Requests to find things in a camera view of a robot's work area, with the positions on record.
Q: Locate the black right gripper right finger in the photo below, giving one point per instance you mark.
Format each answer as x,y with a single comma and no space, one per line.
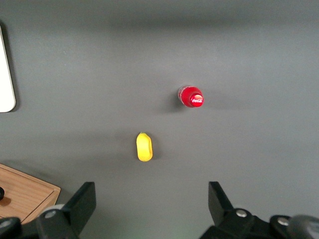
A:
221,206

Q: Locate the cream plastic tray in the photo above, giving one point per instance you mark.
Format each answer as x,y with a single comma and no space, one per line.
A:
5,82

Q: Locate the wooden drawer cabinet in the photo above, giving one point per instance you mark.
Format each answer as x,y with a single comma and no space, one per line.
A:
30,196

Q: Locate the yellow lemon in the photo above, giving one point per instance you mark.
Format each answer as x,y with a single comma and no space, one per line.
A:
144,147

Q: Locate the red cola bottle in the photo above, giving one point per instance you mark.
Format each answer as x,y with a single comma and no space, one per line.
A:
191,97

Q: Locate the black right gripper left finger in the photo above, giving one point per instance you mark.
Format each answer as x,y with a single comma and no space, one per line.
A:
82,206

